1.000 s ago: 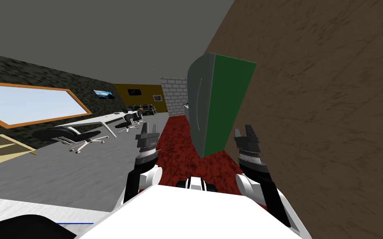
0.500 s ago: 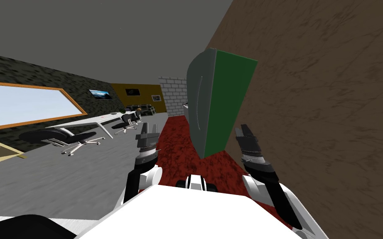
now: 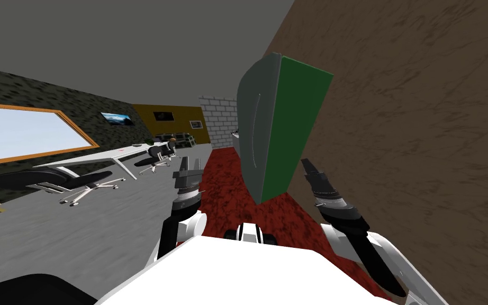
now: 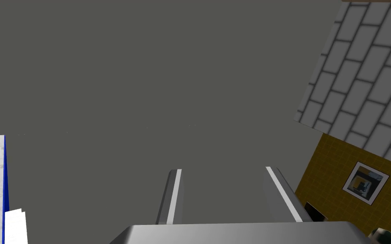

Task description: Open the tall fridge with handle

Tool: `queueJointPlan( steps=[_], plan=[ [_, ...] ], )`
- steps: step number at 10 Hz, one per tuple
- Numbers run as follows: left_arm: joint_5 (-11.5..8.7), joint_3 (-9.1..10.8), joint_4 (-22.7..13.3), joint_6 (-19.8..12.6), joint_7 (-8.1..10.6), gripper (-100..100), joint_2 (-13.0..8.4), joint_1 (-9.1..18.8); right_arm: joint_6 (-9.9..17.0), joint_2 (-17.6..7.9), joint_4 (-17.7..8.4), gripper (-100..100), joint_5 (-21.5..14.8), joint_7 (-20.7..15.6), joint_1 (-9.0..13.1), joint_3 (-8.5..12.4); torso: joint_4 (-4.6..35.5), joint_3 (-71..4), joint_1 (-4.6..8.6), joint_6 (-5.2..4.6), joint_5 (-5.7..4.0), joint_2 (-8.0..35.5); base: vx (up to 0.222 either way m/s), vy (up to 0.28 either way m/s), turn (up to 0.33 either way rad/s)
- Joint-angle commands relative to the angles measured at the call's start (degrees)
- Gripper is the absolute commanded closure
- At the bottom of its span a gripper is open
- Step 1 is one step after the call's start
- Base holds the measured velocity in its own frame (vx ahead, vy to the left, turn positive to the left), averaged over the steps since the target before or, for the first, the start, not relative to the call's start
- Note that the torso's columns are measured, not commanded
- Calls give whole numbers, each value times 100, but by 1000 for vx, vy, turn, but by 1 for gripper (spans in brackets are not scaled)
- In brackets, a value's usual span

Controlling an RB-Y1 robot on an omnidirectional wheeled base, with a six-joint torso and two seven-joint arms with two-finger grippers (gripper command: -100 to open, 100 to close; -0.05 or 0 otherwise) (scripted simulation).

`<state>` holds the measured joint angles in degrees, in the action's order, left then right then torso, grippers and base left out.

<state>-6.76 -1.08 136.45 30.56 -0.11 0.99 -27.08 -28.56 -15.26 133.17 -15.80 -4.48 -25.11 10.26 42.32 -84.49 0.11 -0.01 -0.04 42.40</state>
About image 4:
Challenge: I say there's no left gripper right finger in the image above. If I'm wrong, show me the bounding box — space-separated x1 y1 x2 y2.
263 166 314 223

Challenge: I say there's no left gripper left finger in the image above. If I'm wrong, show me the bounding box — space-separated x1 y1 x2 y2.
155 168 184 225

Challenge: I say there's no framed wall picture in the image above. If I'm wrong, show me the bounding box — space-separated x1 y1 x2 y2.
342 161 390 206

